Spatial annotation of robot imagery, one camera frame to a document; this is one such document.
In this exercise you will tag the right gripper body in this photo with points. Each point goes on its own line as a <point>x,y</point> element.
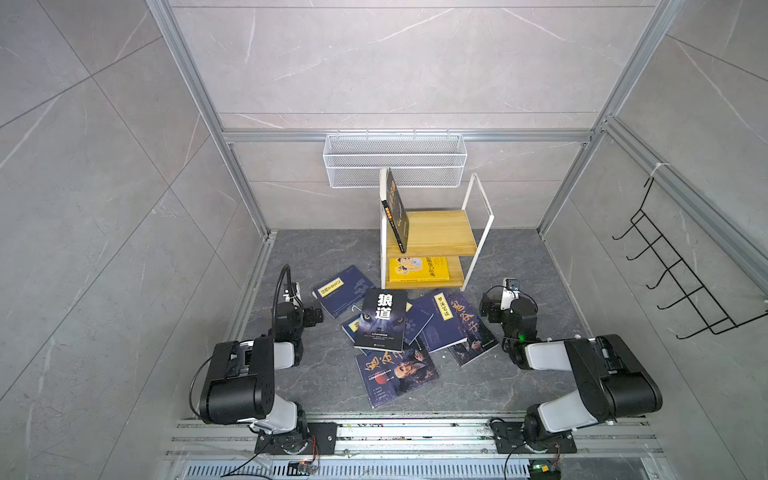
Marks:
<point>491,306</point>

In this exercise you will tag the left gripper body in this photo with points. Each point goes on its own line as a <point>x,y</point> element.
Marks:
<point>309,315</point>

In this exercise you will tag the black wolf book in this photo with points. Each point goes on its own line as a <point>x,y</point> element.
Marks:
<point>381,326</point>

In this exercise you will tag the navy book Yi Jing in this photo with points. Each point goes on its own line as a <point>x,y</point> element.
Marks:
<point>417,317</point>

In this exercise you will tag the blue book Han Feizi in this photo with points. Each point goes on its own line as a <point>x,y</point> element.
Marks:
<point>350,327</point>

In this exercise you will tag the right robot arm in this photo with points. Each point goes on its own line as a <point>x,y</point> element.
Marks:
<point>610,381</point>

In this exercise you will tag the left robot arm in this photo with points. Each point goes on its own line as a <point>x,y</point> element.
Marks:
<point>239,384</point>

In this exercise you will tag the purple Guiguzi book right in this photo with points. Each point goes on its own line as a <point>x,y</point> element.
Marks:
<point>479,339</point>

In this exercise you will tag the purple guiguzi book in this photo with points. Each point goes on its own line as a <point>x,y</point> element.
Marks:
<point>387,376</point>
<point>479,339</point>

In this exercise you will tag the navy book yellow label far-left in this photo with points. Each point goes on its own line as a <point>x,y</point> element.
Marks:
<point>339,293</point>

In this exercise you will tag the navy book Mengxi label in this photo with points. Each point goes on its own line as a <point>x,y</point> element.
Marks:
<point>444,329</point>

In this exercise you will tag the white wooden two-tier shelf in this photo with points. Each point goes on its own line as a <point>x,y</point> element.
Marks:
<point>436,233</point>

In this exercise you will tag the purple Guiguzi book front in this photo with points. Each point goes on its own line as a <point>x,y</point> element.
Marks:
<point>387,376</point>

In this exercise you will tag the yellow book on shelf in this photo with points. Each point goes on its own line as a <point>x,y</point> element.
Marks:
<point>418,269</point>

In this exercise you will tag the black book on shelf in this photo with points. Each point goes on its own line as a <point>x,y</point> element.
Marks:
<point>394,209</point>

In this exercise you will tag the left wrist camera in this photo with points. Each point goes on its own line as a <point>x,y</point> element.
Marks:
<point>291,294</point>

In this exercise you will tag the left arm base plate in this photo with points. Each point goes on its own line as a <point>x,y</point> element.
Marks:
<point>315,438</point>

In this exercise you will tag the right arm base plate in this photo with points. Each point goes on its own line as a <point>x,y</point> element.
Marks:
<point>526,437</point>

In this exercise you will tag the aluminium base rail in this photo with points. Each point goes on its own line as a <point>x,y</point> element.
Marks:
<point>418,445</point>

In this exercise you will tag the white wire mesh basket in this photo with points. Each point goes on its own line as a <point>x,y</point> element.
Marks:
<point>416,160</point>

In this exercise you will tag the black wire hook rack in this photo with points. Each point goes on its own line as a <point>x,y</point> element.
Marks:
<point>677,272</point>

